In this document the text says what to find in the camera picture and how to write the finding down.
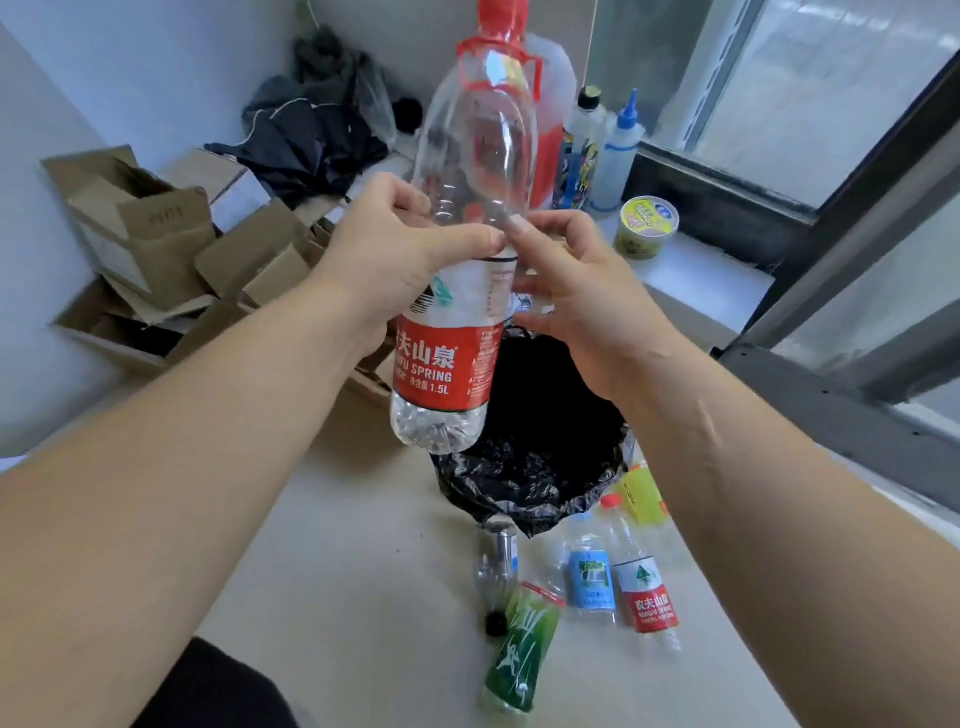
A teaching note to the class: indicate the yellow round tub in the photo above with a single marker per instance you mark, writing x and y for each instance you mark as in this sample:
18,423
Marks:
645,225

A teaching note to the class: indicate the black cloth pile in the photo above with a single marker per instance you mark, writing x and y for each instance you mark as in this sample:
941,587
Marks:
307,135

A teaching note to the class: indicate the colourful bottle with black cap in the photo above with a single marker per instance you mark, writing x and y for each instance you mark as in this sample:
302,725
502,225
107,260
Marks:
581,154

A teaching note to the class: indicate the clear bottle with black cap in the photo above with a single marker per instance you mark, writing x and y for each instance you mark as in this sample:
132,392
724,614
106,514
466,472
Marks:
496,574

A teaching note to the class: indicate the person's right forearm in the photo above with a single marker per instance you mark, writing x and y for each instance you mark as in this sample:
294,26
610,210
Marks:
787,540

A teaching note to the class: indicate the person's right hand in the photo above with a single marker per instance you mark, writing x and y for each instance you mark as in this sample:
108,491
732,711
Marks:
600,315

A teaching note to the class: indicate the white bottle with blue nozzle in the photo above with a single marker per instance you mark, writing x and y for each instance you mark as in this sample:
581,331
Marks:
616,161

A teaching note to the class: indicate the person's left forearm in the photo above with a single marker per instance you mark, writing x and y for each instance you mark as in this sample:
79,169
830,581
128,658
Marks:
172,480

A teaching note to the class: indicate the open brown cardboard box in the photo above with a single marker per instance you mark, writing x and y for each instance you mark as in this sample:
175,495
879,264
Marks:
142,232

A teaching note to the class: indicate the blue label plastic bottle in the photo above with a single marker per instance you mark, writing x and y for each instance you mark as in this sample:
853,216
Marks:
590,577

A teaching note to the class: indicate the white window sill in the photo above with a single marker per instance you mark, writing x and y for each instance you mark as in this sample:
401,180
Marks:
697,277

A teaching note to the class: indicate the black trash bag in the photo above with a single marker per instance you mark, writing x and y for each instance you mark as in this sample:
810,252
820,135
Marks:
540,435

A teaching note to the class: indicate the person's left hand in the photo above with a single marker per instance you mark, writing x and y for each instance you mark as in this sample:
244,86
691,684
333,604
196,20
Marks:
375,255

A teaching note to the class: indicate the yellow plastic bottle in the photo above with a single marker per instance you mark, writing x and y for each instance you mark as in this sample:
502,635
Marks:
641,495

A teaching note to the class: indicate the large clear red-label water bottle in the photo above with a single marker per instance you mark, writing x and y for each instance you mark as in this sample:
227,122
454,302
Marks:
474,135

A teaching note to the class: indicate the flat white-faced cardboard box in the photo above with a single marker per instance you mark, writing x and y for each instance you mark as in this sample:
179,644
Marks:
225,187

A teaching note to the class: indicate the flattened brown cardboard box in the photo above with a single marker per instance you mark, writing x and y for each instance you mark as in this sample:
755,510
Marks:
127,330

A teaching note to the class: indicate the clear plastic bag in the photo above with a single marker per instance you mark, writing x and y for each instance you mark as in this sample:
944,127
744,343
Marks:
375,97

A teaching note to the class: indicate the green label plastic bottle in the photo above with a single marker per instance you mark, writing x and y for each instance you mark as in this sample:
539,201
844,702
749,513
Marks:
523,649

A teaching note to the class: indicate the person's black trousers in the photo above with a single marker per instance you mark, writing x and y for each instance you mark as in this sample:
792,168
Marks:
217,690

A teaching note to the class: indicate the small red-label water bottle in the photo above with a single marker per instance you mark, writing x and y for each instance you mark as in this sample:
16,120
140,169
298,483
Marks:
641,589

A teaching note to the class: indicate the person's left thumb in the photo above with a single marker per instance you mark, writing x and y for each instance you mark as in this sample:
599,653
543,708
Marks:
465,241

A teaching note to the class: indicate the person's right thumb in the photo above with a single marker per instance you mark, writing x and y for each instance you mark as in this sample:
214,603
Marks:
534,247

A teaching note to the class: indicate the folded brown cardboard box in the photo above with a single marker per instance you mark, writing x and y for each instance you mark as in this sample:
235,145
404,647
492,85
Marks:
259,255

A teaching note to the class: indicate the jug with red liquid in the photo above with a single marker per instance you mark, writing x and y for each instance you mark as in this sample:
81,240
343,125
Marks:
553,150

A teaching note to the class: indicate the dark window frame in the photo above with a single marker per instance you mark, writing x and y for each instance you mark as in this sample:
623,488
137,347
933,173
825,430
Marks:
840,300

